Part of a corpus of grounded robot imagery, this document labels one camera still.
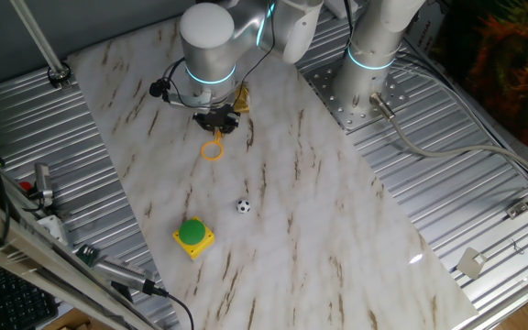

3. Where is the green bit set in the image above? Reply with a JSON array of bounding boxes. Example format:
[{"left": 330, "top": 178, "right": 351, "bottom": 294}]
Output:
[{"left": 74, "top": 244, "right": 101, "bottom": 268}]

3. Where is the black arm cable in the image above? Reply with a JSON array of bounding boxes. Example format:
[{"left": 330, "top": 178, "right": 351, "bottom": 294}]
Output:
[
  {"left": 160, "top": 57, "right": 201, "bottom": 109},
  {"left": 240, "top": 0, "right": 278, "bottom": 86}
]

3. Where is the black round cable clip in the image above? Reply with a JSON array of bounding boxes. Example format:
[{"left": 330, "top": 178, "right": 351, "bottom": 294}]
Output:
[{"left": 148, "top": 78, "right": 171, "bottom": 98}]

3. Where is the black device cable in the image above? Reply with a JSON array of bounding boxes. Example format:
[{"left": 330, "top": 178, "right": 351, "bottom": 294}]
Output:
[{"left": 151, "top": 286, "right": 196, "bottom": 330}]

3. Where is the black keyboard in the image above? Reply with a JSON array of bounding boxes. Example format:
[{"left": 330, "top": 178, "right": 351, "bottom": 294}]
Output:
[{"left": 0, "top": 258, "right": 60, "bottom": 330}]

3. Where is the thick grey cable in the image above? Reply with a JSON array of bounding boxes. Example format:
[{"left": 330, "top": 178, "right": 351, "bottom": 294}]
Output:
[{"left": 368, "top": 91, "right": 528, "bottom": 184}]

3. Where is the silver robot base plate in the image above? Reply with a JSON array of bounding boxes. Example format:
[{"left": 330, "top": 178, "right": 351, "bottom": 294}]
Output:
[{"left": 307, "top": 59, "right": 410, "bottom": 132}]

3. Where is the yellow bubble ring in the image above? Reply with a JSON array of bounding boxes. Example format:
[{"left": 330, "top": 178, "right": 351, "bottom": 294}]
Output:
[{"left": 200, "top": 129, "right": 226, "bottom": 162}]

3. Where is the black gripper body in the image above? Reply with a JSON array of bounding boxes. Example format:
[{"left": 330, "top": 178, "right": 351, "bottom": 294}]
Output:
[{"left": 192, "top": 103, "right": 241, "bottom": 123}]

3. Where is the gold foil packet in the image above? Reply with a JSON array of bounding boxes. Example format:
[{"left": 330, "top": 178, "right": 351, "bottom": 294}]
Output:
[{"left": 234, "top": 83, "right": 251, "bottom": 115}]

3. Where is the aluminium frame beam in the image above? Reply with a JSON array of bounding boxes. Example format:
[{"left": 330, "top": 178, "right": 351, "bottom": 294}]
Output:
[{"left": 0, "top": 185, "right": 160, "bottom": 330}]

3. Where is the colourful fuzzy cloth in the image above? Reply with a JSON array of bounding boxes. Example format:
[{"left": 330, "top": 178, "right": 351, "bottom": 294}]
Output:
[{"left": 433, "top": 0, "right": 528, "bottom": 166}]

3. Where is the marble pattern mat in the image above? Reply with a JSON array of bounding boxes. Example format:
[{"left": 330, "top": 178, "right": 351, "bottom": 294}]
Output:
[{"left": 66, "top": 17, "right": 479, "bottom": 330}]

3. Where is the white square tag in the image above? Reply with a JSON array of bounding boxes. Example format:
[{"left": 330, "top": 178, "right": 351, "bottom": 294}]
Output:
[{"left": 455, "top": 247, "right": 489, "bottom": 281}]

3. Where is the grey metal box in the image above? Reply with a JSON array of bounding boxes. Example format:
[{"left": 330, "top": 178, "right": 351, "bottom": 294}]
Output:
[{"left": 37, "top": 214, "right": 71, "bottom": 247}]

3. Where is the small metal corner bracket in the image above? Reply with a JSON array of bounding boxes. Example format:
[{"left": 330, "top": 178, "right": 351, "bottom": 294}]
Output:
[{"left": 505, "top": 199, "right": 528, "bottom": 220}]

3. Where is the small silver metal device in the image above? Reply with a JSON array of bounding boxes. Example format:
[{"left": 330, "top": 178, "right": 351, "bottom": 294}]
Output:
[{"left": 27, "top": 162, "right": 55, "bottom": 210}]

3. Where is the green button yellow box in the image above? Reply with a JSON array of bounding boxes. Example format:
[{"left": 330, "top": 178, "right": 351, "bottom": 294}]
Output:
[{"left": 172, "top": 216, "right": 216, "bottom": 261}]

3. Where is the base cable bundle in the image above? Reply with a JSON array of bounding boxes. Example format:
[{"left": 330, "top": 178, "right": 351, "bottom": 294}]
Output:
[{"left": 394, "top": 48, "right": 528, "bottom": 187}]

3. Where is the silver wrist bracket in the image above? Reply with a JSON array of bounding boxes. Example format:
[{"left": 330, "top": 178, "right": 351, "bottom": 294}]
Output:
[{"left": 165, "top": 89, "right": 213, "bottom": 111}]

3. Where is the aluminium pole with foot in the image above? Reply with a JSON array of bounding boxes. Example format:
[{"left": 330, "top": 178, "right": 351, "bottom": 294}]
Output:
[{"left": 9, "top": 0, "right": 72, "bottom": 88}]

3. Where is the ribbed silver device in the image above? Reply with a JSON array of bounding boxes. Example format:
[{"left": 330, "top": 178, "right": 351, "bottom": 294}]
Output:
[{"left": 92, "top": 255, "right": 170, "bottom": 298}]

